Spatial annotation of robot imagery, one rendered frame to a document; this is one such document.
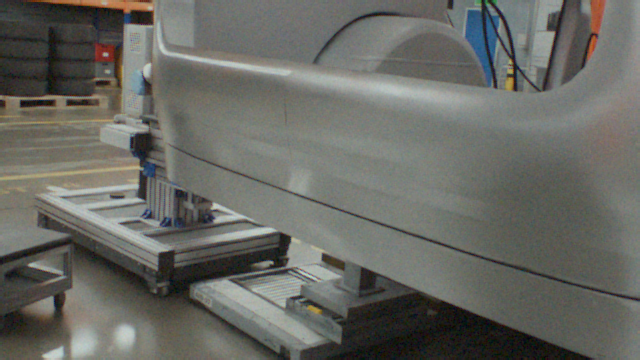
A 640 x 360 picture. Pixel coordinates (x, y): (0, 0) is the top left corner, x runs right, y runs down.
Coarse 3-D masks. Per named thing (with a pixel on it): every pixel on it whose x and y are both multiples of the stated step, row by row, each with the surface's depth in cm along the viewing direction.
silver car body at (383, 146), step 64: (192, 0) 219; (256, 0) 246; (320, 0) 264; (384, 0) 284; (448, 0) 317; (576, 0) 372; (192, 64) 191; (256, 64) 170; (320, 64) 268; (384, 64) 257; (448, 64) 279; (576, 64) 380; (192, 128) 199; (256, 128) 172; (320, 128) 153; (384, 128) 139; (448, 128) 128; (512, 128) 119; (576, 128) 113; (192, 192) 215; (256, 192) 184; (320, 192) 162; (384, 192) 144; (448, 192) 132; (512, 192) 122; (576, 192) 115; (384, 256) 152; (448, 256) 138; (512, 256) 127; (576, 256) 119; (512, 320) 132; (576, 320) 123
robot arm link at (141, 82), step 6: (150, 66) 328; (132, 72) 333; (138, 72) 330; (144, 72) 328; (150, 72) 327; (132, 78) 334; (138, 78) 329; (144, 78) 328; (150, 78) 328; (132, 84) 335; (138, 84) 330; (144, 84) 330; (150, 84) 329; (138, 90) 331; (144, 90) 331; (150, 90) 333
